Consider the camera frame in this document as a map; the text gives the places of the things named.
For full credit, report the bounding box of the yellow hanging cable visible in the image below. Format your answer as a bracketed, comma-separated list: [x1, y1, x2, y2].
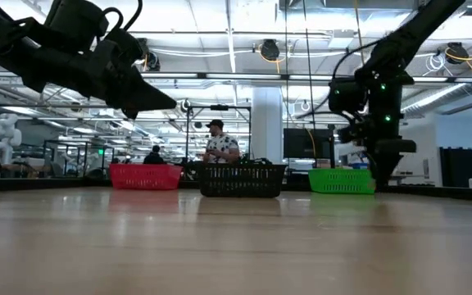
[353, 0, 366, 66]

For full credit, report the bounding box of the white round column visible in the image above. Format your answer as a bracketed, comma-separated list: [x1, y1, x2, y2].
[252, 86, 284, 184]

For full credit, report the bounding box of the black cabinet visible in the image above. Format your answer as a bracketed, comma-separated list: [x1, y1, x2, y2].
[439, 146, 472, 188]

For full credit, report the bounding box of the wooden side table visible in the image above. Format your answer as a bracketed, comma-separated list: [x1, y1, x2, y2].
[388, 172, 425, 186]

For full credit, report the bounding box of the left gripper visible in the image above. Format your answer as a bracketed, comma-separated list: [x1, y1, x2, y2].
[26, 18, 179, 120]

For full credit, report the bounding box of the black plastic basket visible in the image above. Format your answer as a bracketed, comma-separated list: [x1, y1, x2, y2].
[197, 162, 288, 198]

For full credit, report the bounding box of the black metal frame stand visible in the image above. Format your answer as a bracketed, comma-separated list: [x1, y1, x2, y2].
[184, 104, 252, 165]

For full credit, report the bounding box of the black left camera cable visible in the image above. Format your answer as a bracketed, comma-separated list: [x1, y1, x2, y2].
[101, 0, 144, 33]

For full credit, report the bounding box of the person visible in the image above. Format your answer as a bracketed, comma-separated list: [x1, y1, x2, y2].
[202, 119, 241, 164]
[143, 144, 166, 166]

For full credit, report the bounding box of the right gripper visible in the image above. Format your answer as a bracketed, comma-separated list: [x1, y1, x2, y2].
[336, 79, 418, 192]

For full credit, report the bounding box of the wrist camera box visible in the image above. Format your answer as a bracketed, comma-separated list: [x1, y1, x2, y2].
[45, 0, 147, 62]
[328, 78, 369, 116]

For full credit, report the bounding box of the green plastic basket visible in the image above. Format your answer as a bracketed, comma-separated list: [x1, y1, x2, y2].
[307, 168, 377, 195]

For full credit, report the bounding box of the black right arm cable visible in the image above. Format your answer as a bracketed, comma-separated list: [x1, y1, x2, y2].
[295, 39, 383, 120]

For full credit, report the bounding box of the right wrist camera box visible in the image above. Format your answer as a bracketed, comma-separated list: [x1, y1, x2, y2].
[328, 78, 369, 116]

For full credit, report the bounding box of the red plastic basket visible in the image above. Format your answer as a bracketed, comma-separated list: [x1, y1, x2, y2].
[108, 163, 184, 191]

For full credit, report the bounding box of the white humanoid robot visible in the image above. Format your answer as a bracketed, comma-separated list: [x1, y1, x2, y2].
[0, 113, 23, 166]

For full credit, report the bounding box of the black monitor screen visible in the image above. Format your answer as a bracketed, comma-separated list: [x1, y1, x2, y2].
[283, 128, 336, 170]

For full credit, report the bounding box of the black desk equipment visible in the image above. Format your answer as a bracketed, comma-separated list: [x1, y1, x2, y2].
[238, 155, 274, 166]

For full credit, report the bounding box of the long ceiling light bar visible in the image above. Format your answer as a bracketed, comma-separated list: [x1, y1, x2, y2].
[0, 70, 472, 84]

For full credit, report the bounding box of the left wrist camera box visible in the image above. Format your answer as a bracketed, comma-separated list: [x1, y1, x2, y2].
[45, 0, 147, 62]

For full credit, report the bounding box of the thin black hanging cable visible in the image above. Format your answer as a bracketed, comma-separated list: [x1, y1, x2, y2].
[284, 0, 290, 185]

